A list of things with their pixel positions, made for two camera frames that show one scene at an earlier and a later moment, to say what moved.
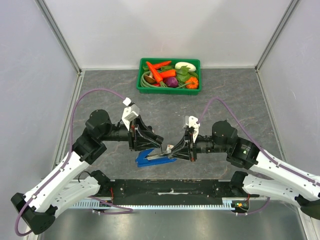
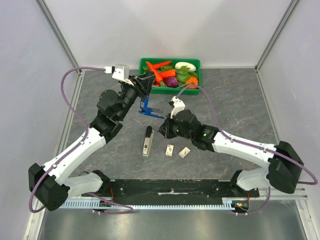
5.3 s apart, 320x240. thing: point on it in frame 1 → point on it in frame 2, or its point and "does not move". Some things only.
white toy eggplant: [179, 65] does not move
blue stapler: [141, 161] → [149, 111]
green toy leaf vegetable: [182, 73] does not move
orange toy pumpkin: [193, 83] does not move
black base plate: [170, 191] does not move
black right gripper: [190, 154] → [165, 129]
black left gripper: [134, 135] → [143, 83]
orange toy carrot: [158, 78] does not move
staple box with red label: [169, 148] does not move
